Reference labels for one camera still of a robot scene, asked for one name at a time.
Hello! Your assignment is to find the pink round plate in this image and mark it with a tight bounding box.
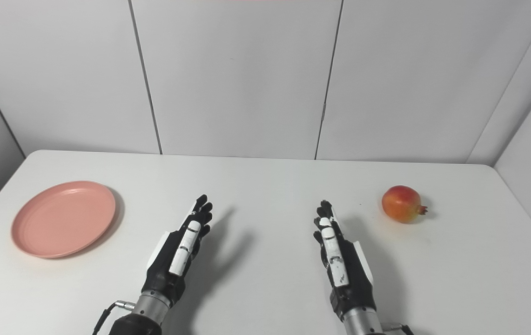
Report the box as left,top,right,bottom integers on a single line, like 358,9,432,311
11,181,117,259

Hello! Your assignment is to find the red yellow pomegranate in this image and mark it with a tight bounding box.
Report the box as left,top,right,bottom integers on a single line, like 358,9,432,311
382,185,429,224

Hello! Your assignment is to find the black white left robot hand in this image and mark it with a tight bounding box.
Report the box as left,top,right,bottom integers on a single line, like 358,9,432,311
142,194,214,308

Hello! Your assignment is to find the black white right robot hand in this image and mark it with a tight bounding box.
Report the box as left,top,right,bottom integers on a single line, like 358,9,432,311
313,200,378,322

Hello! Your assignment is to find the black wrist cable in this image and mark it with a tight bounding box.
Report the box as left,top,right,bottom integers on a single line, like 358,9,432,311
382,322,415,335
91,300,136,335

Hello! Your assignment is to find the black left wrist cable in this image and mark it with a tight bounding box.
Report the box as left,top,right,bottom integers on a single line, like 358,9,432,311
91,300,136,335

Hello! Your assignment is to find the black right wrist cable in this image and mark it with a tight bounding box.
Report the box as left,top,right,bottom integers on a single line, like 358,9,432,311
382,322,415,335

